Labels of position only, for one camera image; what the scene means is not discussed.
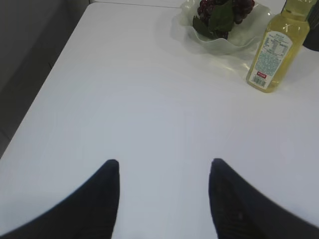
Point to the yellow tea bottle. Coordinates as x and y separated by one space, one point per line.
282 40

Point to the dark red grape bunch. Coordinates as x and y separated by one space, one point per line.
216 18

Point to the green wavy glass plate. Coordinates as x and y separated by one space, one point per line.
241 36

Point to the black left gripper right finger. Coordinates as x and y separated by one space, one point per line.
240 211

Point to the black mesh pen cup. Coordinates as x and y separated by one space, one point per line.
311 41

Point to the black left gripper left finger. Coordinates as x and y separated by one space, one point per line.
88 213

